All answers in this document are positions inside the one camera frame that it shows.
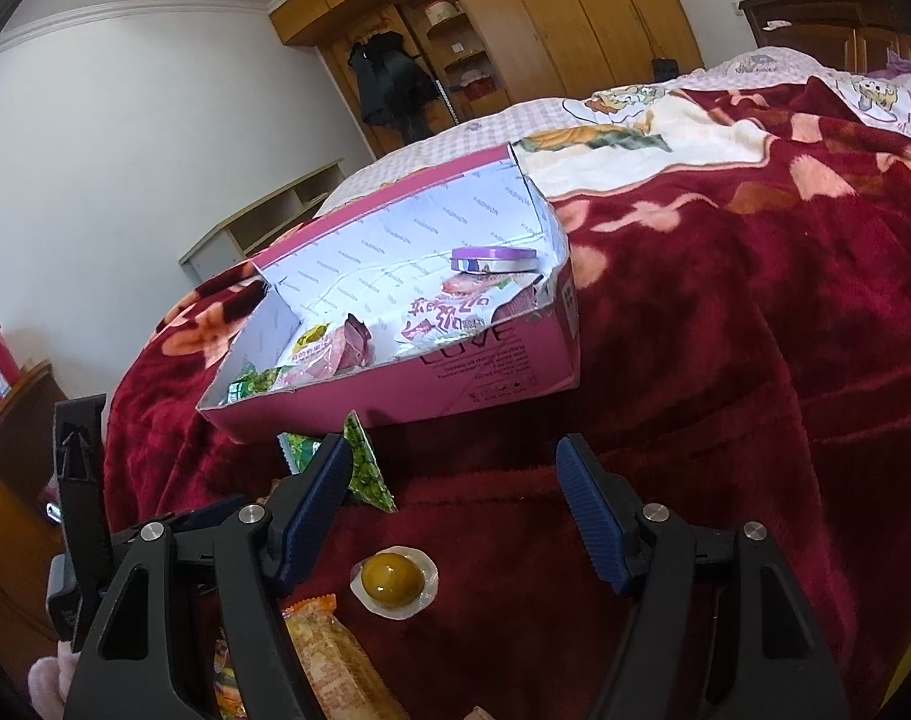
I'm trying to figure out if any pink fuzzy sleeve forearm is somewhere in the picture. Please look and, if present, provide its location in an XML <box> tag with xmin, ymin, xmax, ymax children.
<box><xmin>28</xmin><ymin>642</ymin><xmax>80</xmax><ymax>720</ymax></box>

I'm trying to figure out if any purple snack tin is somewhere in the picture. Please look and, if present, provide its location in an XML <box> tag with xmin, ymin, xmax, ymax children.
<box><xmin>451</xmin><ymin>245</ymin><xmax>540</xmax><ymax>275</ymax></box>

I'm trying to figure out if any pink cardboard box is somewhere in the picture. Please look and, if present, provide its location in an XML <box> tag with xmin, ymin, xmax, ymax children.
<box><xmin>197</xmin><ymin>145</ymin><xmax>581</xmax><ymax>442</ymax></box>

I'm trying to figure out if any pink checked bed sheet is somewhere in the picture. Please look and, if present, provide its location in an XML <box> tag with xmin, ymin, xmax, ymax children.
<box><xmin>315</xmin><ymin>46</ymin><xmax>911</xmax><ymax>215</ymax></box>

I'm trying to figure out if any pink peach jelly pouch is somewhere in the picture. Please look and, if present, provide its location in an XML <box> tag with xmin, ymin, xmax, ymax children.
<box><xmin>275</xmin><ymin>314</ymin><xmax>373</xmax><ymax>390</ymax></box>

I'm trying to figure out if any large green pea snack bag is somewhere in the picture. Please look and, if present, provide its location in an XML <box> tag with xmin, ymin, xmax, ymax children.
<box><xmin>221</xmin><ymin>362</ymin><xmax>291</xmax><ymax>405</ymax></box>

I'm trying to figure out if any red floral fleece blanket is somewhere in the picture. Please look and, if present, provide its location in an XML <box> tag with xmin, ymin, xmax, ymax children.
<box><xmin>102</xmin><ymin>74</ymin><xmax>911</xmax><ymax>720</ymax></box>

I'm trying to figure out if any wooden side cabinet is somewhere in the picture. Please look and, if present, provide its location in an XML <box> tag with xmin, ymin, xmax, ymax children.
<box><xmin>0</xmin><ymin>361</ymin><xmax>65</xmax><ymax>689</ymax></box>

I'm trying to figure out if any wooden headboard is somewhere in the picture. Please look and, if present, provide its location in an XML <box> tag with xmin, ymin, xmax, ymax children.
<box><xmin>739</xmin><ymin>0</ymin><xmax>911</xmax><ymax>73</ymax></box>

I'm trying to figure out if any orange rice cracker pack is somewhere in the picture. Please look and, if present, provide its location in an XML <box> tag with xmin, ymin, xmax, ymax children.
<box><xmin>283</xmin><ymin>595</ymin><xmax>408</xmax><ymax>718</ymax></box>

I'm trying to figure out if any dark hanging coat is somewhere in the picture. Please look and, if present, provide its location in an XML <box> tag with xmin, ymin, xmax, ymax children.
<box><xmin>348</xmin><ymin>31</ymin><xmax>439</xmax><ymax>145</ymax></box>

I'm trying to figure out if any white low shelf unit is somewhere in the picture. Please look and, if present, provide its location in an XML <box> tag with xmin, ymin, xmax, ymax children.
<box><xmin>179</xmin><ymin>160</ymin><xmax>345</xmax><ymax>283</ymax></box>

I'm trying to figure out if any black bag by wardrobe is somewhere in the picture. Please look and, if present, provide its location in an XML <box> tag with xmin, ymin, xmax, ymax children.
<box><xmin>651</xmin><ymin>57</ymin><xmax>680</xmax><ymax>83</ymax></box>

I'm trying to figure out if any small green pea snack packet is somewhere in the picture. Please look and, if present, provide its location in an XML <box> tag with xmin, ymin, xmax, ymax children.
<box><xmin>276</xmin><ymin>409</ymin><xmax>399</xmax><ymax>515</ymax></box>

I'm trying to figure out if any wooden wardrobe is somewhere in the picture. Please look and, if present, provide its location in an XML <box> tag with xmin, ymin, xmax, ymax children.
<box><xmin>270</xmin><ymin>0</ymin><xmax>703</xmax><ymax>132</ymax></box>

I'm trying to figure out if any yellow pastry packet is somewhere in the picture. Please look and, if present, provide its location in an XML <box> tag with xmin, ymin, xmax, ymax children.
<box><xmin>293</xmin><ymin>323</ymin><xmax>328</xmax><ymax>351</ymax></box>

